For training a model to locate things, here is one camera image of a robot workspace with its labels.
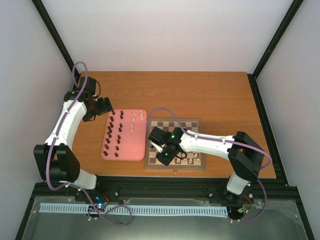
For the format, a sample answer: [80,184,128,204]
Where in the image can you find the light blue cable duct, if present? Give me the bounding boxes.
[38,203,228,218]

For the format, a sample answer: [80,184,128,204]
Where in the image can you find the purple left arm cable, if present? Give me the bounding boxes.
[46,61,133,227]

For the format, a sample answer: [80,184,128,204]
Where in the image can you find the pink plastic tray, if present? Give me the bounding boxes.
[101,109,147,161]

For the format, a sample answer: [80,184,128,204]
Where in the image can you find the wooden chess board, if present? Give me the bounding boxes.
[145,117,206,171]

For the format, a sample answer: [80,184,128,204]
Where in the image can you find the black aluminium frame rail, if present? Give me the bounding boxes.
[98,74,302,205]

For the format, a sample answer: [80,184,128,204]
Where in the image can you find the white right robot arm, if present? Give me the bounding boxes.
[147,127,265,196]

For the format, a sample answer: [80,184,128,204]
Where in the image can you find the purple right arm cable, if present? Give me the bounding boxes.
[146,107,273,224]

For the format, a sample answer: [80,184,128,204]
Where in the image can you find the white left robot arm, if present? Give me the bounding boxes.
[33,77,113,202]

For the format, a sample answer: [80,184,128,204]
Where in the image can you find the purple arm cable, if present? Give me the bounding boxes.
[146,107,273,224]
[46,61,133,227]

